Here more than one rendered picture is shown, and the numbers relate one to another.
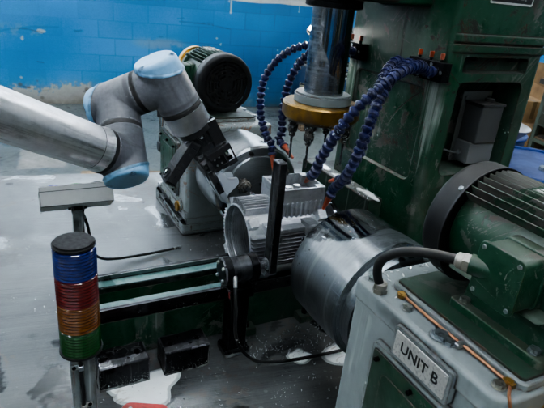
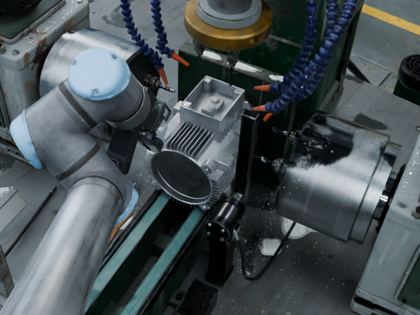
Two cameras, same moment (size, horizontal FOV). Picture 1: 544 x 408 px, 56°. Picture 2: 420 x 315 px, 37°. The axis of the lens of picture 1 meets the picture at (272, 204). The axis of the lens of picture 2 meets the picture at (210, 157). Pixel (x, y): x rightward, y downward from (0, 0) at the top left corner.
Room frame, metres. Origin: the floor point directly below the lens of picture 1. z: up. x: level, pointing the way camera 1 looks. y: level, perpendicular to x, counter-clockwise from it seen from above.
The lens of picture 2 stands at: (0.31, 0.57, 2.04)
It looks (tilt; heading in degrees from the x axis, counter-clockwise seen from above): 46 degrees down; 323
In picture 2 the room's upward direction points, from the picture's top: 4 degrees clockwise
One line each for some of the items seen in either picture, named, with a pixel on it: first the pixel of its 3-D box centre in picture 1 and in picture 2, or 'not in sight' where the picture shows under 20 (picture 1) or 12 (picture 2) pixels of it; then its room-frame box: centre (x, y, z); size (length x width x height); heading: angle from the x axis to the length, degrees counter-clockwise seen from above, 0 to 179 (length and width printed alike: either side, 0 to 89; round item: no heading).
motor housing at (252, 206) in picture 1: (274, 231); (202, 150); (1.12, -0.01, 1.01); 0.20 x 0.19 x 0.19; 118
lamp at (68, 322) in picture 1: (78, 312); not in sight; (0.63, 0.27, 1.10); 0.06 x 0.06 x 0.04
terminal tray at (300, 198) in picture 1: (291, 194); (212, 109); (1.14, -0.05, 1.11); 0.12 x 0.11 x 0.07; 118
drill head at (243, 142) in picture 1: (237, 171); (85, 79); (1.46, 0.11, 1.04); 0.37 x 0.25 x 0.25; 29
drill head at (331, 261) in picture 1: (374, 290); (348, 182); (0.86, -0.22, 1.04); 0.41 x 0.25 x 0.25; 29
